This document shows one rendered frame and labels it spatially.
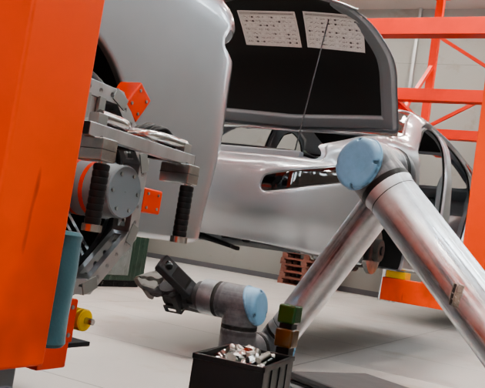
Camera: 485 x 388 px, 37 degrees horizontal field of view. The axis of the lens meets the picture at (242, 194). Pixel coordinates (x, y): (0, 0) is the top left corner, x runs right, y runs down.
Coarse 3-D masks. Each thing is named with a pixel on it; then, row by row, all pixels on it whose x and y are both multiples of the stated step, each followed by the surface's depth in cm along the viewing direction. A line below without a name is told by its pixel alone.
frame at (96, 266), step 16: (96, 80) 179; (96, 96) 180; (112, 96) 186; (112, 112) 193; (128, 112) 192; (128, 160) 200; (144, 160) 200; (144, 176) 201; (128, 224) 198; (112, 240) 199; (128, 240) 197; (96, 256) 193; (112, 256) 192; (80, 272) 188; (96, 272) 187; (80, 288) 183
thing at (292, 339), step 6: (276, 330) 151; (282, 330) 150; (288, 330) 150; (294, 330) 150; (276, 336) 151; (282, 336) 150; (288, 336) 149; (294, 336) 150; (276, 342) 150; (282, 342) 150; (288, 342) 149; (294, 342) 151; (288, 348) 149
